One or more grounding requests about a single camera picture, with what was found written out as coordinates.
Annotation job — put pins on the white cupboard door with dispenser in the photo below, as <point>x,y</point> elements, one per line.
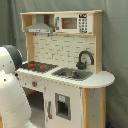
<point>63,106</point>

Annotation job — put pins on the grey range hood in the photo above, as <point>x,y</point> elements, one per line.
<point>40,26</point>

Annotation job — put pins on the grey backdrop curtain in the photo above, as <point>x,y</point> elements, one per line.
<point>115,42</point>

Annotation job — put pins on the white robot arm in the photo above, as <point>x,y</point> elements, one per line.
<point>14,106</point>

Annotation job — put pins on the wooden toy kitchen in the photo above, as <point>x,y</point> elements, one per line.
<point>62,50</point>

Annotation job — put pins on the grey toy sink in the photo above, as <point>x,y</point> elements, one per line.
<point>73,74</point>

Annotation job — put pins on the black toy stovetop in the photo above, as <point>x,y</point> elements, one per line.
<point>38,66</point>

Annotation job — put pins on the black toy faucet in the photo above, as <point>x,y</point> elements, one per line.
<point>82,64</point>

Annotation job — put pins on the white toy microwave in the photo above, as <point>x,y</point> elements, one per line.
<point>74,23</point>

